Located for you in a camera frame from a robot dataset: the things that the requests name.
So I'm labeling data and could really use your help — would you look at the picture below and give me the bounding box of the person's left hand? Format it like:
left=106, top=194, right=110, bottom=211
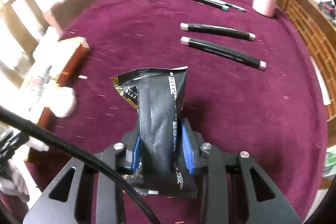
left=0, top=161, right=30, bottom=203

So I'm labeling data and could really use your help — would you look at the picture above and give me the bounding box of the black braided cable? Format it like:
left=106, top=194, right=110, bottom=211
left=0, top=105, right=162, bottom=224

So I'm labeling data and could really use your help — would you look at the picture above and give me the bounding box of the small white plastic bottle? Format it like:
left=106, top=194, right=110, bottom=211
left=26, top=135, right=50, bottom=153

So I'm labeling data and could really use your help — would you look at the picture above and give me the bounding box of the wooden cabinet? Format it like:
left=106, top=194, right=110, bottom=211
left=285, top=0, right=336, bottom=122

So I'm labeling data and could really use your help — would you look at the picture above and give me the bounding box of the short thin pen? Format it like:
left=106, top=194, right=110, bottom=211
left=224, top=1, right=247, bottom=12

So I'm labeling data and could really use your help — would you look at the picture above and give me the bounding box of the black snack packet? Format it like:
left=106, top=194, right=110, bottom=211
left=110, top=66, right=198, bottom=199

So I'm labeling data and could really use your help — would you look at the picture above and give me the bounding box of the maroon tablecloth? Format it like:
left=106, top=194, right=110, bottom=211
left=0, top=0, right=330, bottom=224

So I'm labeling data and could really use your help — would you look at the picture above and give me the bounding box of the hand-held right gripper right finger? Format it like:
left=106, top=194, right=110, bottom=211
left=180, top=118, right=301, bottom=224

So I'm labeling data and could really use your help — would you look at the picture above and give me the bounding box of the pink fluffy puff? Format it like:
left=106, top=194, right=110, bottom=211
left=50, top=86, right=78, bottom=118

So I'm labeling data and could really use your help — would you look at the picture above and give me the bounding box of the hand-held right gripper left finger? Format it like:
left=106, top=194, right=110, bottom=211
left=24, top=131, right=143, bottom=224

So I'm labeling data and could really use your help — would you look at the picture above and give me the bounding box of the black stick with pale ends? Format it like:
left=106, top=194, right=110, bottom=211
left=181, top=36, right=267, bottom=69
left=180, top=22, right=256, bottom=41

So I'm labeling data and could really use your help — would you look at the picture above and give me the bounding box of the gold-rimmed white box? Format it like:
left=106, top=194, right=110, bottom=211
left=20, top=36, right=91, bottom=161

